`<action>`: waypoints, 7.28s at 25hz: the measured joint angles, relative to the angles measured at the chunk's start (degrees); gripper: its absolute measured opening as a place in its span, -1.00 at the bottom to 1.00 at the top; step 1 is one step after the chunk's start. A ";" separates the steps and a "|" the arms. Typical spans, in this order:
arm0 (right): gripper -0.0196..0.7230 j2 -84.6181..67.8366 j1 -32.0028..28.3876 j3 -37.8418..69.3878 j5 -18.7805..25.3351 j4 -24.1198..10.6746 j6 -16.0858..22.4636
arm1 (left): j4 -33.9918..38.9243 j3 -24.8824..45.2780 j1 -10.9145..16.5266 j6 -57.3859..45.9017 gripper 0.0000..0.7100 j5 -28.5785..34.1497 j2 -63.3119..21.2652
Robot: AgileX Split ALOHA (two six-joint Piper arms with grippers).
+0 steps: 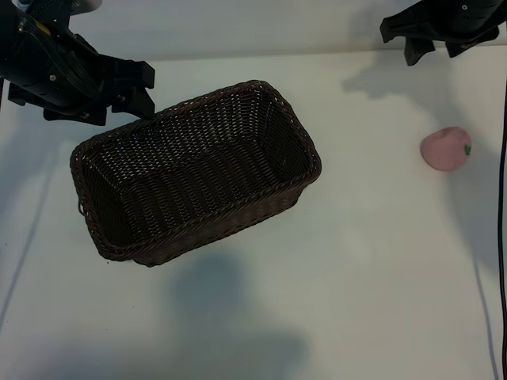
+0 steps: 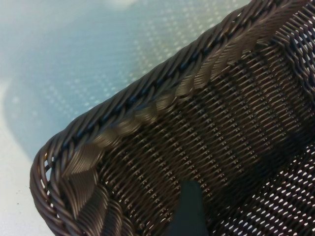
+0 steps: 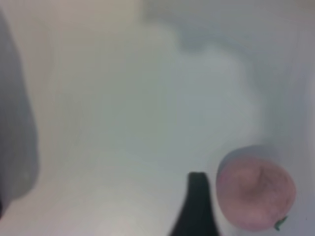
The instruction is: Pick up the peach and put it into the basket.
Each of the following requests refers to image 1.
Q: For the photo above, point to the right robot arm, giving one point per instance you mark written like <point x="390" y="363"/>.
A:
<point x="500" y="7"/>

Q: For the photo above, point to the pink peach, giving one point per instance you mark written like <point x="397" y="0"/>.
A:
<point x="443" y="150"/>

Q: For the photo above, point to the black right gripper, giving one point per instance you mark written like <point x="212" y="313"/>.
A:
<point x="451" y="20"/>

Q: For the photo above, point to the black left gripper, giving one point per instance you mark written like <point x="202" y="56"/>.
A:
<point x="47" y="63"/>

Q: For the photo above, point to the dark brown wicker basket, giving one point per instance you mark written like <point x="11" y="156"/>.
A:
<point x="190" y="170"/>

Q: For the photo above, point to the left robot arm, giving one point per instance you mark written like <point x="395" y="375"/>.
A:
<point x="47" y="6"/>

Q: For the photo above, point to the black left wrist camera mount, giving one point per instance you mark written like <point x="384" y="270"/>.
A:
<point x="75" y="116"/>

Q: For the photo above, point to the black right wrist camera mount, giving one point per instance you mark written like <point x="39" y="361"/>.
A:
<point x="471" y="43"/>

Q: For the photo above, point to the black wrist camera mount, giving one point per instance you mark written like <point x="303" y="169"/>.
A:
<point x="75" y="116"/>
<point x="471" y="43"/>

